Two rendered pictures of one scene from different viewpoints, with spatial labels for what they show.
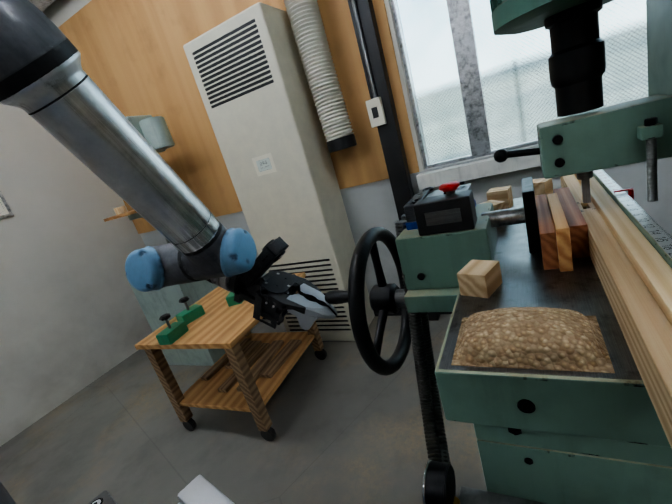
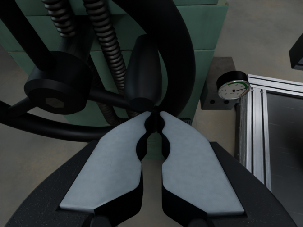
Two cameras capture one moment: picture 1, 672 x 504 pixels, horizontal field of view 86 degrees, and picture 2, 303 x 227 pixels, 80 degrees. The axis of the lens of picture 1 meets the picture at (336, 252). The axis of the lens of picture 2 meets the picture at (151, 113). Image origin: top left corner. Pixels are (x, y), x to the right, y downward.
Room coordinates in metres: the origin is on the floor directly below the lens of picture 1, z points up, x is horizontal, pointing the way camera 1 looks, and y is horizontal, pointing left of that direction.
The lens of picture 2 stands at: (0.62, 0.10, 0.96)
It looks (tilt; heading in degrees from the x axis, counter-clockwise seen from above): 58 degrees down; 245
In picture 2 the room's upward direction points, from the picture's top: 4 degrees counter-clockwise
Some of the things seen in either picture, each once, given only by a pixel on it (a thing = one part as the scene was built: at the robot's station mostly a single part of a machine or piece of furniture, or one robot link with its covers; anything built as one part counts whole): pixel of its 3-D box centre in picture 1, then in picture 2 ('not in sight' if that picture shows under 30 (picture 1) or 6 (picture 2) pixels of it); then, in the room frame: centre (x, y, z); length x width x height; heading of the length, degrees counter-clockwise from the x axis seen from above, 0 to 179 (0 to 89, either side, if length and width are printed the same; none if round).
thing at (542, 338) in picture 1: (522, 328); not in sight; (0.29, -0.15, 0.91); 0.12 x 0.09 x 0.03; 59
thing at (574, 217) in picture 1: (569, 217); not in sight; (0.51, -0.35, 0.92); 0.21 x 0.02 x 0.04; 149
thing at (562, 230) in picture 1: (558, 227); not in sight; (0.47, -0.31, 0.93); 0.17 x 0.01 x 0.06; 149
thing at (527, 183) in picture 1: (508, 216); not in sight; (0.51, -0.27, 0.95); 0.09 x 0.07 x 0.09; 149
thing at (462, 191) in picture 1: (440, 204); not in sight; (0.56, -0.18, 0.99); 0.13 x 0.11 x 0.06; 149
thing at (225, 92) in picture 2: (443, 493); (230, 87); (0.36, -0.05, 0.65); 0.06 x 0.04 x 0.08; 149
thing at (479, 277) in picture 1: (479, 278); not in sight; (0.41, -0.17, 0.92); 0.04 x 0.04 x 0.03; 40
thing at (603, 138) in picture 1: (600, 143); not in sight; (0.47, -0.38, 1.03); 0.14 x 0.07 x 0.09; 59
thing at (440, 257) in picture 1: (450, 245); not in sight; (0.56, -0.19, 0.91); 0.15 x 0.14 x 0.09; 149
